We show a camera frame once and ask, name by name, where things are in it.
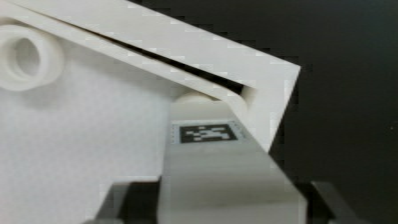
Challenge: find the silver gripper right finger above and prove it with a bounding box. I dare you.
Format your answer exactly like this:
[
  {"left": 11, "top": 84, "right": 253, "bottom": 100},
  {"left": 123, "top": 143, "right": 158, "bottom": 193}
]
[{"left": 297, "top": 181, "right": 359, "bottom": 224}]

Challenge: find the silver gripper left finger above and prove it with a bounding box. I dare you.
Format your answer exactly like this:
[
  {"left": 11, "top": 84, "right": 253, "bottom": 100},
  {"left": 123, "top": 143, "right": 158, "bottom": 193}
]
[{"left": 87, "top": 181, "right": 160, "bottom": 224}]

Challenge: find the white desk leg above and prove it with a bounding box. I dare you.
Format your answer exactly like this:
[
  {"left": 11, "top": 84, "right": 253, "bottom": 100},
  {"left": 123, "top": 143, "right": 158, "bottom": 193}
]
[{"left": 158, "top": 92, "right": 308, "bottom": 224}]

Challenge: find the white U-shaped obstacle frame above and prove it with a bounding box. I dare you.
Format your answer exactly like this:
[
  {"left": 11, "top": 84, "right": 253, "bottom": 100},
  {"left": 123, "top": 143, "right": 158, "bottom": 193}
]
[{"left": 4, "top": 0, "right": 300, "bottom": 146}]

